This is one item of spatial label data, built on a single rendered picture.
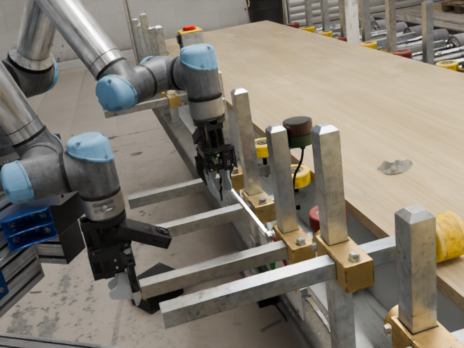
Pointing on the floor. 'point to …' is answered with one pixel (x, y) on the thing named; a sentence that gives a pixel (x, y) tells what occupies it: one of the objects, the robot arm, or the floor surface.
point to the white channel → (352, 23)
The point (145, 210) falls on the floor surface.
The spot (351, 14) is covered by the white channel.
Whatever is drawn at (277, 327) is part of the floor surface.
